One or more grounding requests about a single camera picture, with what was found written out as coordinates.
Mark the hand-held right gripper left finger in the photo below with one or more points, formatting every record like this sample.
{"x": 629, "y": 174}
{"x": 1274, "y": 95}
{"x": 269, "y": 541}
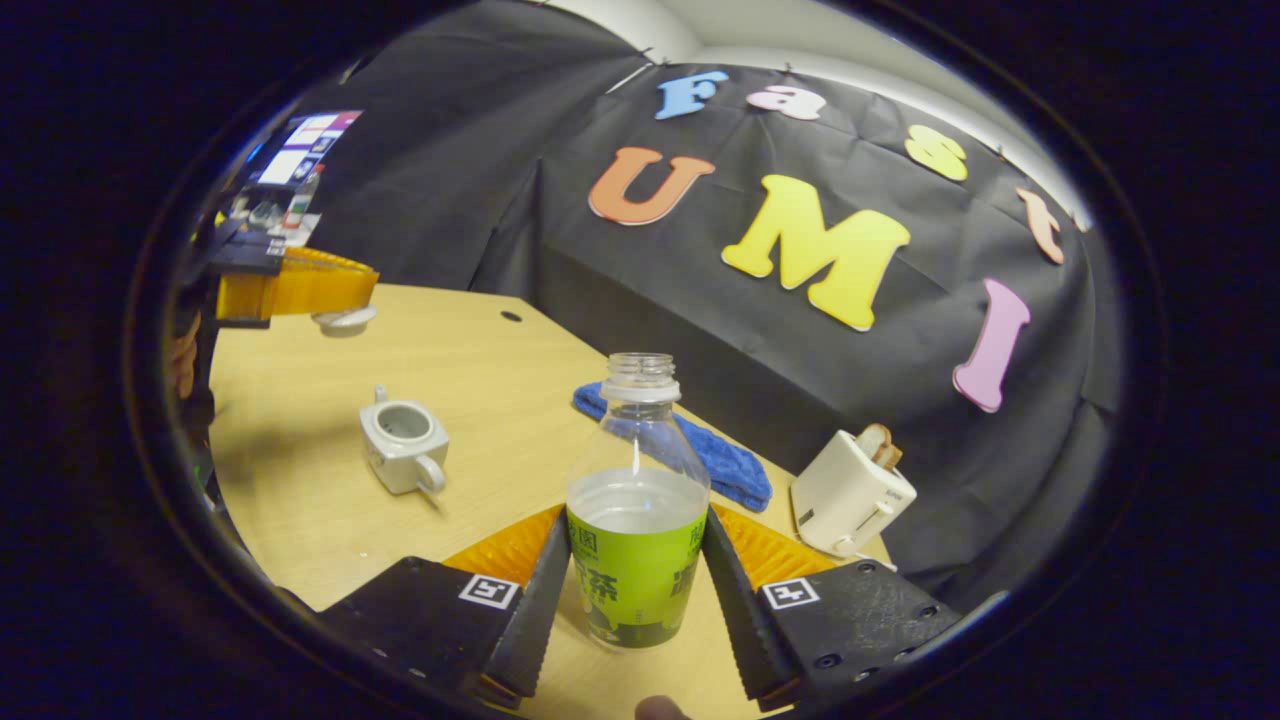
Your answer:
{"x": 545, "y": 610}

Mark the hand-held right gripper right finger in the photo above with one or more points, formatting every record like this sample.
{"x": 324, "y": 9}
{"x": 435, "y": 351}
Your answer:
{"x": 735, "y": 620}

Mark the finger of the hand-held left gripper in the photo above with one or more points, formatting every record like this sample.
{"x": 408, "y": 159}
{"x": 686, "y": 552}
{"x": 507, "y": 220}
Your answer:
{"x": 300, "y": 290}

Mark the green label water bottle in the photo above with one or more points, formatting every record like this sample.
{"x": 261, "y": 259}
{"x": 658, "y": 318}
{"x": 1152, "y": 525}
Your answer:
{"x": 637, "y": 560}

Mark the white teacup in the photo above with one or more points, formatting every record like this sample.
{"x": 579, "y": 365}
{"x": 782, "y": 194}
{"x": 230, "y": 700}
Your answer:
{"x": 400, "y": 445}

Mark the computer monitor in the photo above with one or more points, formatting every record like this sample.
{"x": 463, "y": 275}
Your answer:
{"x": 305, "y": 145}

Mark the blue towel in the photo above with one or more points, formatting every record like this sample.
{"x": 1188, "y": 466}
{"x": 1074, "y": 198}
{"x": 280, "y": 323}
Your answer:
{"x": 730, "y": 465}

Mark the white toaster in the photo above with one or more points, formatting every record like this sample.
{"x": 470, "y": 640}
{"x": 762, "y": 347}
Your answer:
{"x": 850, "y": 495}

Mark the toasted bread slice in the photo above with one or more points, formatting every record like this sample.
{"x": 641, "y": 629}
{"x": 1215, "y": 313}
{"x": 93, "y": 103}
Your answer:
{"x": 880, "y": 445}

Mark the black backdrop cloth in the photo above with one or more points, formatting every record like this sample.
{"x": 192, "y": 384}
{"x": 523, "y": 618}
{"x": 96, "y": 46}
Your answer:
{"x": 480, "y": 150}

